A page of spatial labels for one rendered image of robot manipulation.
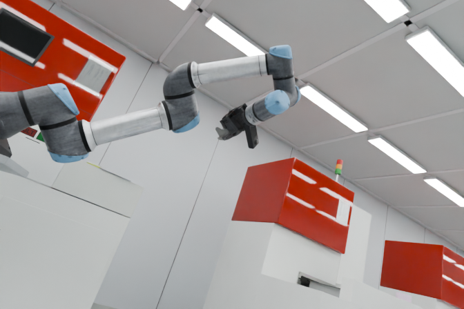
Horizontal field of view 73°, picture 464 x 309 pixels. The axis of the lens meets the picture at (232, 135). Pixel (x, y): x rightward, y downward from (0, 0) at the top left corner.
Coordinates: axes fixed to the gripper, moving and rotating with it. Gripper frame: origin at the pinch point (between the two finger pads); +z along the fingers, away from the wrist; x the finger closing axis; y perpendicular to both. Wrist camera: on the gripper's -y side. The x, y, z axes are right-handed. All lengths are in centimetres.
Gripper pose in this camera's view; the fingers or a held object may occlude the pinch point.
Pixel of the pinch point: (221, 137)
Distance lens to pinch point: 127.7
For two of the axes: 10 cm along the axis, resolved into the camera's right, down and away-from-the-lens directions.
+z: -6.2, 3.1, 7.2
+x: -4.9, 5.6, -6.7
